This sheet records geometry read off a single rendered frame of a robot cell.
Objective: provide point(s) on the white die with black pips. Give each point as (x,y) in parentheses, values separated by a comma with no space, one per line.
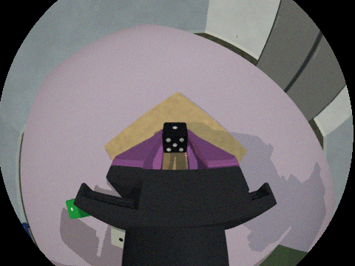
(117,236)

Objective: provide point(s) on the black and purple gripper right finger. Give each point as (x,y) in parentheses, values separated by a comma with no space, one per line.
(201,154)

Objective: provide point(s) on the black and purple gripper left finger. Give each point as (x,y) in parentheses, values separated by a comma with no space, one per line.
(144,155)

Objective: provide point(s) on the green die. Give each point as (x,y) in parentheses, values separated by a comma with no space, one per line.
(74,211)

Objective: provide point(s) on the tan square mat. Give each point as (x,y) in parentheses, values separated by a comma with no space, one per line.
(175,109)

